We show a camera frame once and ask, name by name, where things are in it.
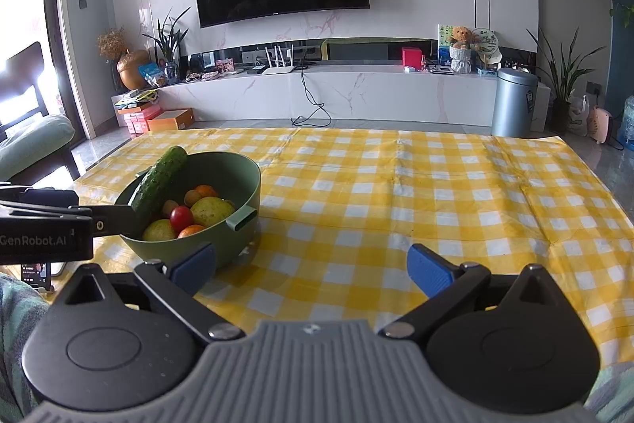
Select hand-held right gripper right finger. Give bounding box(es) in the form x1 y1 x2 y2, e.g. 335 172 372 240
377 243 568 339

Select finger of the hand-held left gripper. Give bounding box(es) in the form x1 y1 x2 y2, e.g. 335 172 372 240
69 204 140 237

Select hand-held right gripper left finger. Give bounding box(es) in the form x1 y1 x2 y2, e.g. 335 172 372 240
52 242 247 342

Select green colander bowl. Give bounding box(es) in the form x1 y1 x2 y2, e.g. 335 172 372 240
114 151 262 270

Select large yellow-green pear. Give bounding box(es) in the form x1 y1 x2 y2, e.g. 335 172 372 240
142 219 178 242
189 196 236 228

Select red cherry tomato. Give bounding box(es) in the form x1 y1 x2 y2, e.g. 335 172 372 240
170 205 194 232

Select green cucumber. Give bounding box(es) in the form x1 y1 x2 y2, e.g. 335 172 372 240
131 145 188 230

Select black smartphone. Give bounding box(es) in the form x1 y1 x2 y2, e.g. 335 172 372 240
20 262 53 290

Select yellow checked tablecloth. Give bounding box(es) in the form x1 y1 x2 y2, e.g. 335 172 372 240
74 128 634 384

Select chair with green cushion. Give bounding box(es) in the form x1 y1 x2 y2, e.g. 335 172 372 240
0 41 82 186

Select stack of red boxes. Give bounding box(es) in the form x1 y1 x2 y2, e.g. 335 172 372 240
116 103 164 134

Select orange cardboard box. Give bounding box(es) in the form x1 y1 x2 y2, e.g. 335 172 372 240
147 108 194 132

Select blue snack bag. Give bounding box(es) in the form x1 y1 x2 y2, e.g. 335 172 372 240
139 63 168 88

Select gold round vase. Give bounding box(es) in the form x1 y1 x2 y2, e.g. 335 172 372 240
116 49 152 92

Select dried yellow flowers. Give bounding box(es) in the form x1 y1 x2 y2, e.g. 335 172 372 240
96 27 127 62

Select green plant in glass vase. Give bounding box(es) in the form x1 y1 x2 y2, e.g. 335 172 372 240
143 7 191 84

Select white marble television cabinet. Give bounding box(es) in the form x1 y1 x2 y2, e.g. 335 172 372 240
156 63 550 131

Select silver round trash can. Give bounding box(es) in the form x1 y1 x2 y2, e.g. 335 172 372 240
491 67 539 139

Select tall-leaved plant in black pot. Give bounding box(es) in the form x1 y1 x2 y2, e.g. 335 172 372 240
526 27 607 136

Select white plastic bag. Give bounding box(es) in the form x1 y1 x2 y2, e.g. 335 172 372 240
569 95 591 137

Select white router with antennas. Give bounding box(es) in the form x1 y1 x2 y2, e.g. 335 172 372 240
262 46 298 76

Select teddy bear bouquet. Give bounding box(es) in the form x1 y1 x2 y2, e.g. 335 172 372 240
448 25 475 73

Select pink small heater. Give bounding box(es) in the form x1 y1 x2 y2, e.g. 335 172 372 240
587 106 616 145

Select blue picture card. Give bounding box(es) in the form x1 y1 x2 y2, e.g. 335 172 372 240
438 24 454 67

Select round paper hand fan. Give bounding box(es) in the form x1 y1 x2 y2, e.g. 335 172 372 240
470 28 501 64

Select blue water jug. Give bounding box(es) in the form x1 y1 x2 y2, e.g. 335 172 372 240
617 95 634 141

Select black power cable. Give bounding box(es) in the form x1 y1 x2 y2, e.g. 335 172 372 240
291 69 332 127

